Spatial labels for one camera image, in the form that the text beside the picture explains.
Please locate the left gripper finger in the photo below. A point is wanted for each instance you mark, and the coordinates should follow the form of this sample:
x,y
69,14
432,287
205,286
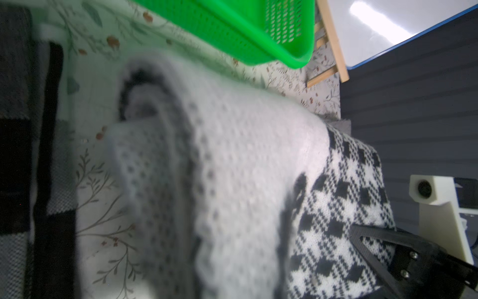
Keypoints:
x,y
420,269

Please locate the smiley houndstooth scarf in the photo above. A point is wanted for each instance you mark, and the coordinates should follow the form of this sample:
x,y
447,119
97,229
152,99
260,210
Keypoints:
x,y
239,193

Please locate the black white checkered scarf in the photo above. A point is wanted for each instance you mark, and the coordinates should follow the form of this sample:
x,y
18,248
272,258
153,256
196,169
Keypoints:
x,y
38,201

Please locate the green plastic basket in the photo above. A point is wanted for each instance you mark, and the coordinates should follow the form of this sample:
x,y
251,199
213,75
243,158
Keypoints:
x,y
252,32

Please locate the floral table cloth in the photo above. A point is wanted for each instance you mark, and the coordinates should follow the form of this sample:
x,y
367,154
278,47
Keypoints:
x,y
100,37

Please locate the small whiteboard blue frame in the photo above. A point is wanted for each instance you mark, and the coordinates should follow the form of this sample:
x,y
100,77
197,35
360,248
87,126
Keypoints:
x,y
367,29

